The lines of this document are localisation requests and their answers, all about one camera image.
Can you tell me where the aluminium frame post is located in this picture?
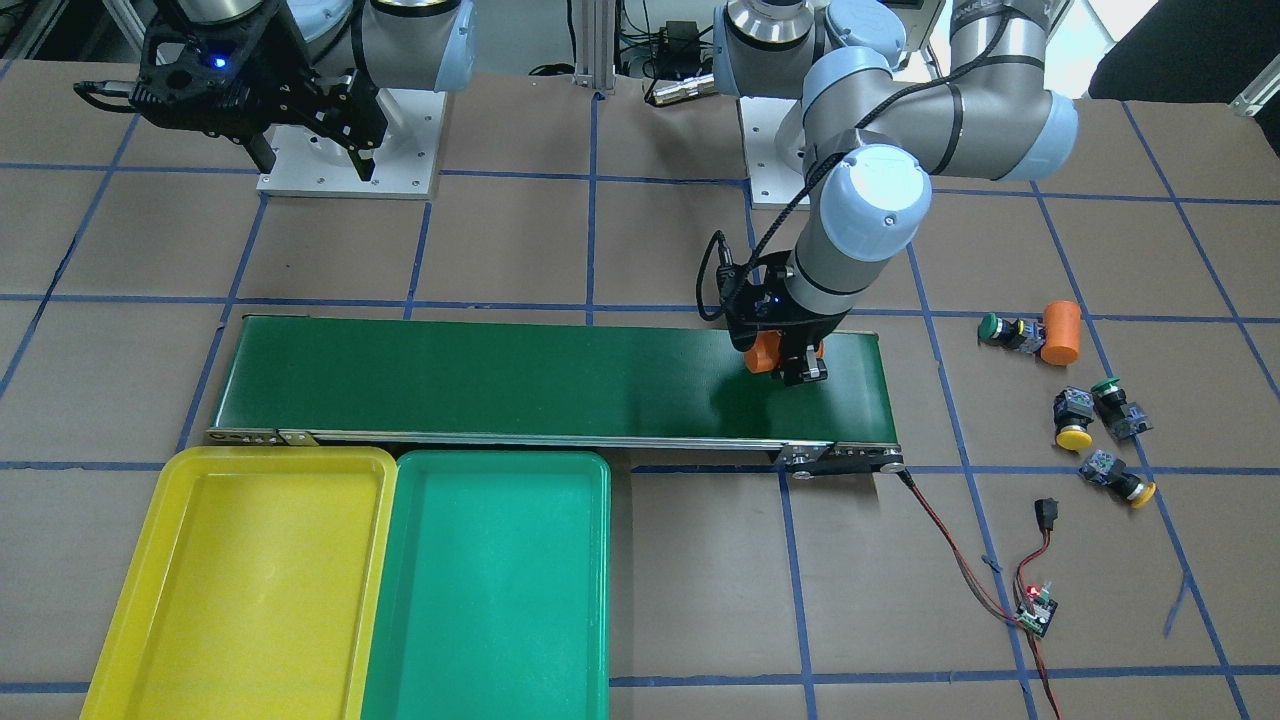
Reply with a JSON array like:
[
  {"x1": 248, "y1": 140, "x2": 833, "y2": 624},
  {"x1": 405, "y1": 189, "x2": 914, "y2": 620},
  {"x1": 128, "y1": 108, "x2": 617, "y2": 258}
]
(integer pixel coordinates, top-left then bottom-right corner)
[{"x1": 570, "y1": 0, "x2": 620, "y2": 96}]

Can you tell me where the green conveyor belt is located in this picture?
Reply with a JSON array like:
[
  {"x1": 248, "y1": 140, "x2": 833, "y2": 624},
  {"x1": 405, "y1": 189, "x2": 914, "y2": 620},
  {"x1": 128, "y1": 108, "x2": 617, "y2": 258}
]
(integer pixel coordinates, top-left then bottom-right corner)
[{"x1": 206, "y1": 314, "x2": 906, "y2": 477}]

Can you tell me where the green plastic tray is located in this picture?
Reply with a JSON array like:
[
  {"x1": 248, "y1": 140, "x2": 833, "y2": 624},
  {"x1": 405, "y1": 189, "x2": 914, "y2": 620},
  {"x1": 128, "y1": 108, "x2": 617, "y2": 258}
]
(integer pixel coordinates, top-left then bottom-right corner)
[{"x1": 361, "y1": 450, "x2": 611, "y2": 719}]

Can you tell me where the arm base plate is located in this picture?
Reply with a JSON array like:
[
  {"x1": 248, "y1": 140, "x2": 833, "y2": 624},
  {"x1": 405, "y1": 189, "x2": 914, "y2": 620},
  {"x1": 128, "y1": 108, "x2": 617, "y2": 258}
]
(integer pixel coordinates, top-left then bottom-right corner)
[
  {"x1": 256, "y1": 88, "x2": 447, "y2": 199},
  {"x1": 739, "y1": 95, "x2": 911, "y2": 213}
]

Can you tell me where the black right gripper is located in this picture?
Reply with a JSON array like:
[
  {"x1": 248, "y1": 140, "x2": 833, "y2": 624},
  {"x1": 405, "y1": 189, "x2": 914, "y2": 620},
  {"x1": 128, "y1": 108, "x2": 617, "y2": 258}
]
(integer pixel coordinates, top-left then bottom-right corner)
[{"x1": 128, "y1": 1, "x2": 388, "y2": 182}]

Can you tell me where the black power adapter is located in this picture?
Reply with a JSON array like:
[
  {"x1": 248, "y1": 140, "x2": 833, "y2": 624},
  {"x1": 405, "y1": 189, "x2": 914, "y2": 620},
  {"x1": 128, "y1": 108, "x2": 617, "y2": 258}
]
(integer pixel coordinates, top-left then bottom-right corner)
[{"x1": 655, "y1": 20, "x2": 701, "y2": 61}]

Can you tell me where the red black power cable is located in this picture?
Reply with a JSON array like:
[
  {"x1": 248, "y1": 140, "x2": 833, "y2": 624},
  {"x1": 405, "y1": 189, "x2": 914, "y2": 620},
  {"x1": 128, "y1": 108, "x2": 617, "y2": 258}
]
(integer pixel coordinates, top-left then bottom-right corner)
[{"x1": 895, "y1": 470, "x2": 1062, "y2": 720}]

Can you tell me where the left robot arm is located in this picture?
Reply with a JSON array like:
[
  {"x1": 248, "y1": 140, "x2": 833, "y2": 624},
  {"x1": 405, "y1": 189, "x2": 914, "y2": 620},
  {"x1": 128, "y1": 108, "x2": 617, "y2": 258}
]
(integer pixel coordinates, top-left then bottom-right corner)
[{"x1": 704, "y1": 1, "x2": 1079, "y2": 386}]

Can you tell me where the yellow push button switch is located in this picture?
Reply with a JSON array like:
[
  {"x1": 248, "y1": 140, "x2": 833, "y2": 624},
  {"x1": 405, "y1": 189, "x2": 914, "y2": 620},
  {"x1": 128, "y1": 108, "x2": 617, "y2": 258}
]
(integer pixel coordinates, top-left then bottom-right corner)
[
  {"x1": 1076, "y1": 450, "x2": 1157, "y2": 509},
  {"x1": 1052, "y1": 386, "x2": 1094, "y2": 452}
]

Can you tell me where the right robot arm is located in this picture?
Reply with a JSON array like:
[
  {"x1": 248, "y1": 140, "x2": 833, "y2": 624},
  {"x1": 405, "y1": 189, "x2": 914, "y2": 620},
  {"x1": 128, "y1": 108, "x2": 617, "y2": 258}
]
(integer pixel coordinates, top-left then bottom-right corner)
[{"x1": 123, "y1": 1, "x2": 475, "y2": 182}]

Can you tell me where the orange cylinder with 4680 print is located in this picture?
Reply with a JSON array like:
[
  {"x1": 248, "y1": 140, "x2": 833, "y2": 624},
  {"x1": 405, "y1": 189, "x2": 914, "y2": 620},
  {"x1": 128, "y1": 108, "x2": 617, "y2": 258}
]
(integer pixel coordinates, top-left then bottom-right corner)
[{"x1": 744, "y1": 331, "x2": 824, "y2": 383}]

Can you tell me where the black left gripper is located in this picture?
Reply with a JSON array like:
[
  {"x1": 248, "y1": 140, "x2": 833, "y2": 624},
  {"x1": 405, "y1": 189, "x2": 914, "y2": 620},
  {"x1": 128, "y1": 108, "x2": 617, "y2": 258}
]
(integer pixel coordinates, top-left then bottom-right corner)
[{"x1": 722, "y1": 258, "x2": 851, "y2": 387}]

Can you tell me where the plain orange cylinder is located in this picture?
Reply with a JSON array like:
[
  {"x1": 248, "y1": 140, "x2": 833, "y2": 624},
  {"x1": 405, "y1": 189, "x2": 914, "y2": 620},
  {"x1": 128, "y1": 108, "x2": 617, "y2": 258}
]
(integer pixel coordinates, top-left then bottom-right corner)
[{"x1": 1039, "y1": 300, "x2": 1082, "y2": 366}]

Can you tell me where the black rocker switch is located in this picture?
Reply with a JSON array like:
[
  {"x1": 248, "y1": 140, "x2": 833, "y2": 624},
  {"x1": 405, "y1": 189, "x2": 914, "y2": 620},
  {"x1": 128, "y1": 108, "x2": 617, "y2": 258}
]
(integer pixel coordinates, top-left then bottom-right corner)
[{"x1": 1034, "y1": 498, "x2": 1059, "y2": 534}]

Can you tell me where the motor controller circuit board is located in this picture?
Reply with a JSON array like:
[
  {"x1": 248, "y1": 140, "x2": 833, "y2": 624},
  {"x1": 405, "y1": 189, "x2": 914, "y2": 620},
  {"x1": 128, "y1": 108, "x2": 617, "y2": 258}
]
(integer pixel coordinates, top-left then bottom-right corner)
[{"x1": 1015, "y1": 582, "x2": 1059, "y2": 639}]

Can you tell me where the green push button switch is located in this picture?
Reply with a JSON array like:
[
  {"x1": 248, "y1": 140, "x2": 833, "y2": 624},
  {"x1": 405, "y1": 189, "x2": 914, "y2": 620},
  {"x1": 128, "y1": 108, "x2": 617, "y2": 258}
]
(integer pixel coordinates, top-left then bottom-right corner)
[
  {"x1": 1091, "y1": 377, "x2": 1153, "y2": 441},
  {"x1": 975, "y1": 313, "x2": 1046, "y2": 355}
]

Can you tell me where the yellow plastic tray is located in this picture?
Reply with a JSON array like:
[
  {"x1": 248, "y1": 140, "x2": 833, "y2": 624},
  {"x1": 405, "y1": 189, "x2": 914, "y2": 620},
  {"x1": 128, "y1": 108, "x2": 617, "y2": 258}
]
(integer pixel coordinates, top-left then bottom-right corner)
[{"x1": 81, "y1": 446, "x2": 397, "y2": 719}]

